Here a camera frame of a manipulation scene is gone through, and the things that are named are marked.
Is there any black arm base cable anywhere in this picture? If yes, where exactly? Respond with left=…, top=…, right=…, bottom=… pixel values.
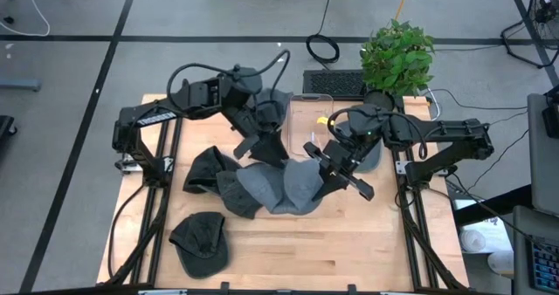
left=107, top=183, right=149, bottom=283

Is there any charcoal baseball cap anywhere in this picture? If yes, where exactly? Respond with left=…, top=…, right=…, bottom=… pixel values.
left=216, top=168, right=264, bottom=221

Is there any blue-grey table foot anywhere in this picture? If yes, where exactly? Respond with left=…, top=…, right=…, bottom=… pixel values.
left=0, top=78, right=42, bottom=93

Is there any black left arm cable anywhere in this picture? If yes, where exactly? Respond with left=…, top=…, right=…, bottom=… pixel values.
left=165, top=49, right=292, bottom=113

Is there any thin black floor cable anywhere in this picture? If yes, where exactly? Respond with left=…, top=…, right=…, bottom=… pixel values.
left=480, top=110, right=529, bottom=133
left=430, top=87, right=529, bottom=112

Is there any person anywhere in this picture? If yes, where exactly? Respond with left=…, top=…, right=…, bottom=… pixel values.
left=453, top=197, right=516, bottom=281

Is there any yellow hanging cable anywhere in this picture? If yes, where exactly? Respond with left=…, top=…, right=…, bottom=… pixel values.
left=394, top=0, right=414, bottom=22

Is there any black device on desk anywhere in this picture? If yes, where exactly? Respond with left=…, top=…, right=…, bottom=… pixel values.
left=541, top=84, right=559, bottom=140

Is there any black standing fan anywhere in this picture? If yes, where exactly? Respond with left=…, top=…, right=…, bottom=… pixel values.
left=500, top=0, right=559, bottom=70

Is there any black chair part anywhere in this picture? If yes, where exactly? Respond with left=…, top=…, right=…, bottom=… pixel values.
left=0, top=114, right=18, bottom=153

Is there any green plant in black pot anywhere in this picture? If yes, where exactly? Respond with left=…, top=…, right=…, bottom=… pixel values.
left=358, top=18, right=437, bottom=113

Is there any white looped cable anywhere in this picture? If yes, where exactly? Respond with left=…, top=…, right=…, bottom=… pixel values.
left=424, top=87, right=440, bottom=122

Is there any white floor cable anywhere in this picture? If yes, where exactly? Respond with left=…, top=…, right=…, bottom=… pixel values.
left=0, top=0, right=52, bottom=38

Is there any black coiled cable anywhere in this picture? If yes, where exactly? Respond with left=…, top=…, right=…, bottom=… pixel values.
left=305, top=0, right=341, bottom=65

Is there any light grey desk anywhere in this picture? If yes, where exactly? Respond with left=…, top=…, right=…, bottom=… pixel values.
left=526, top=93, right=559, bottom=218

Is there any dark grey desk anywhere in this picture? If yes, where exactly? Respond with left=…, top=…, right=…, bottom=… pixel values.
left=511, top=204, right=559, bottom=295

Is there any black baseball cap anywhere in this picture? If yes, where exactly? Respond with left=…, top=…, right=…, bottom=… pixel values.
left=169, top=211, right=230, bottom=280
left=182, top=145, right=242, bottom=196

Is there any black floor grille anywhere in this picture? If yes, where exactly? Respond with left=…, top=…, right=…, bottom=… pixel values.
left=302, top=69, right=367, bottom=98

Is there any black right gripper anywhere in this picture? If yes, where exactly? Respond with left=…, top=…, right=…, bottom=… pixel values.
left=302, top=138, right=376, bottom=202

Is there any clear plastic bin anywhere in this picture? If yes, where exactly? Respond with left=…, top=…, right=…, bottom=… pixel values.
left=287, top=93, right=336, bottom=159

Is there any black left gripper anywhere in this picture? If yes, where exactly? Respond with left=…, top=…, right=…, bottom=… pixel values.
left=232, top=130, right=290, bottom=169

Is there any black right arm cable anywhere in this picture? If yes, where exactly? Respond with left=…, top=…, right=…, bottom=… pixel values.
left=327, top=106, right=429, bottom=161

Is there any black desk crossbar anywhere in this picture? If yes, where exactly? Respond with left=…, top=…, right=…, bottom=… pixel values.
left=452, top=183, right=533, bottom=227

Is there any backlit computer keyboard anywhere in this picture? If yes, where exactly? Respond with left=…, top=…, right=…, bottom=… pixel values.
left=528, top=237, right=559, bottom=294

